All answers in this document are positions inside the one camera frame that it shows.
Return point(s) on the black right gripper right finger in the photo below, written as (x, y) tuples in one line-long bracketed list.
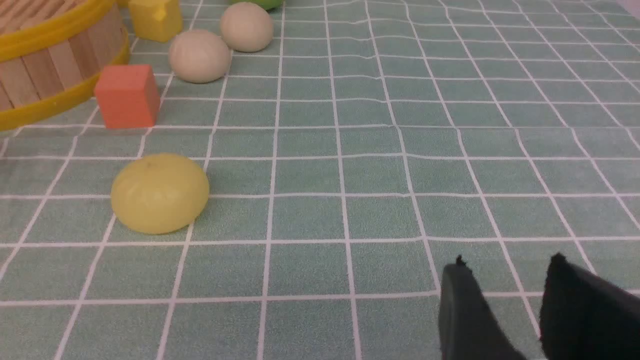
[(585, 317)]

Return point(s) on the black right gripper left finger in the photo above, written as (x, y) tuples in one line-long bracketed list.
[(468, 329)]

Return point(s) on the yellow bun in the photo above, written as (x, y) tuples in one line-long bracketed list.
[(159, 193)]

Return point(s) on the white bun farther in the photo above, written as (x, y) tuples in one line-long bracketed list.
[(246, 27)]

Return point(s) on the white bun nearer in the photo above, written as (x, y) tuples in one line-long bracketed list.
[(199, 56)]

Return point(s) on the bamboo steamer tray yellow rim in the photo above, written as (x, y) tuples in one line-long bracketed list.
[(52, 53)]

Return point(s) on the green checkered tablecloth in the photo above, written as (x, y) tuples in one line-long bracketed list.
[(370, 144)]

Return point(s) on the green apple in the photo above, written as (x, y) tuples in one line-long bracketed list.
[(268, 5)]

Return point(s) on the orange foam cube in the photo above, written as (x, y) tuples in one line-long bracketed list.
[(128, 96)]

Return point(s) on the yellow foam cube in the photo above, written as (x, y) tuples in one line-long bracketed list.
[(156, 20)]

